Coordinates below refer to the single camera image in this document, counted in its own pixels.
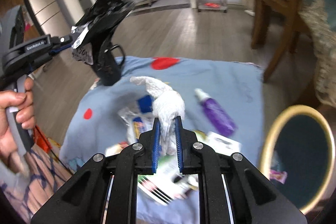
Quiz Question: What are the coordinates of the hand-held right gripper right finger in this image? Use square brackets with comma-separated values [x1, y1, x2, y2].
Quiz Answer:
[175, 116, 307, 224]

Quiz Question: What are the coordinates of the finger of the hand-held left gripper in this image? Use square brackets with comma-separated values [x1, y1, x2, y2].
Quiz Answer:
[51, 44, 79, 56]
[50, 33, 88, 47]

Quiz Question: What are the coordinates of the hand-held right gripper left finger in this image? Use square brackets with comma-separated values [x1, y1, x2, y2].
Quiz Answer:
[31, 117, 161, 224]

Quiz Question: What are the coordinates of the white tissue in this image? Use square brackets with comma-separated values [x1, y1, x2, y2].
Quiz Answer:
[130, 76, 185, 156]

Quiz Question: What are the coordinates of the black plastic bag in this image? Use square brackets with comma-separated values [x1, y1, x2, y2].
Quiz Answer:
[71, 0, 135, 67]

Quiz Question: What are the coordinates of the dark bin with yellow rim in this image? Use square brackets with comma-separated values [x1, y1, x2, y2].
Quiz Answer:
[259, 105, 335, 215]

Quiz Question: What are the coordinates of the person's left hand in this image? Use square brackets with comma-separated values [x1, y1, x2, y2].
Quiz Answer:
[0, 78, 36, 177]

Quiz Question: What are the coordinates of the white blue snack packet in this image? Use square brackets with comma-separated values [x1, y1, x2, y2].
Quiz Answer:
[117, 95, 158, 143]

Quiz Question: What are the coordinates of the white refrigerator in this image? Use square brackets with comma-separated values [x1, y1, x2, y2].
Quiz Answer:
[25, 0, 63, 38]

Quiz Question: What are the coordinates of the red floral packet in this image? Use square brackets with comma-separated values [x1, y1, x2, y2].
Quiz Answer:
[105, 141, 132, 157]

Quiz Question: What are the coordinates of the green white carton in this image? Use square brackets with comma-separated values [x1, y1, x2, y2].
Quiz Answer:
[138, 154, 200, 206]

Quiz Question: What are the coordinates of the white printed box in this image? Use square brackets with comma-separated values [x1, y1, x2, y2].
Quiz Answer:
[196, 130, 242, 159]

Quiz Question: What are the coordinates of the purple spray bottle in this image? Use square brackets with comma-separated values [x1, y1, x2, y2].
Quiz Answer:
[194, 88, 238, 138]

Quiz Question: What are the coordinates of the black ceramic mug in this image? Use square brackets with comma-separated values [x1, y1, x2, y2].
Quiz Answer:
[92, 44, 126, 86]

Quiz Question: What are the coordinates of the blue cartoon printed blanket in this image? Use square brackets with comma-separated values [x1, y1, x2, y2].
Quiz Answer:
[59, 56, 264, 224]

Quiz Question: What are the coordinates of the red plastic packet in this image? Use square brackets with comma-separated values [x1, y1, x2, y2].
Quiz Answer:
[33, 124, 62, 153]

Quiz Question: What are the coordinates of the pink wrapper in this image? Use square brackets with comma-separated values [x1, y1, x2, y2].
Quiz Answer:
[270, 169, 288, 184]

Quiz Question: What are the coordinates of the pink plaid blanket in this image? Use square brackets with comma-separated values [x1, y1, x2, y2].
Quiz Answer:
[0, 132, 75, 223]

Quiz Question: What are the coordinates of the wooden dining chair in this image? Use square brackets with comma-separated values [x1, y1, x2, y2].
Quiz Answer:
[251, 0, 311, 83]

